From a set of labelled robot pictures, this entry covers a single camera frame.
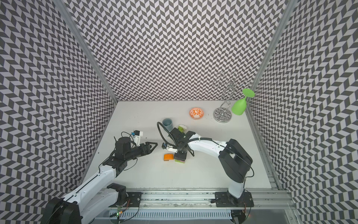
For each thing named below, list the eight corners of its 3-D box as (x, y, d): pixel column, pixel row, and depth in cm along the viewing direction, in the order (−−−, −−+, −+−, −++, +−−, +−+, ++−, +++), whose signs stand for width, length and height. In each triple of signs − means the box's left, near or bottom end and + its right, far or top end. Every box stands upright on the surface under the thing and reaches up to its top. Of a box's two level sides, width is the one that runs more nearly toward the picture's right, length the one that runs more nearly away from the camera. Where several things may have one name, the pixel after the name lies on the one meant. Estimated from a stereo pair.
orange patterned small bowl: (189, 119, 109) (189, 115, 105) (189, 111, 114) (189, 107, 111) (203, 119, 109) (204, 115, 105) (202, 111, 114) (203, 107, 111)
